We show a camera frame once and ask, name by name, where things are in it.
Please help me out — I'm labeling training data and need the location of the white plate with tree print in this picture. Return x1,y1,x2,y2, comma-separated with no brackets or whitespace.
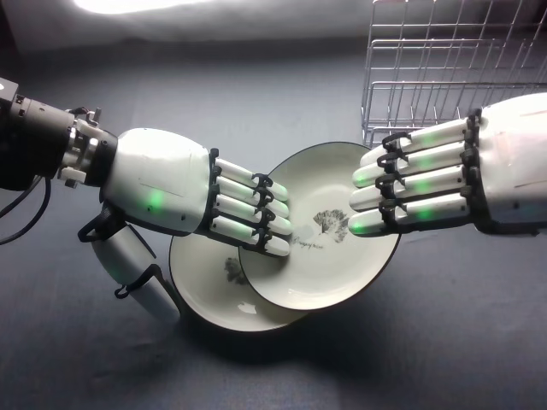
168,232,314,333

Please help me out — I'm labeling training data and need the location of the black cable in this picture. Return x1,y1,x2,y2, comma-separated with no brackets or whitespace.
0,173,55,248

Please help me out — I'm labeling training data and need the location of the wire dish rack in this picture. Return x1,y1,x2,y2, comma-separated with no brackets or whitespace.
361,0,547,149

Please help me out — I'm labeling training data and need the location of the white plate with script print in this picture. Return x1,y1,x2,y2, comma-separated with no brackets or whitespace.
238,140,403,309

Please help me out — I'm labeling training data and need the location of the grey table cloth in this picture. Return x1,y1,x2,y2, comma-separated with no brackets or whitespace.
0,0,547,410

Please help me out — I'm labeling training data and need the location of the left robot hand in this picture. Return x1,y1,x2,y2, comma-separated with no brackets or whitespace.
77,126,295,329

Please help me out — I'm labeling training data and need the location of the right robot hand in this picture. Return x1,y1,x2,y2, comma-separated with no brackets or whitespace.
348,92,547,237

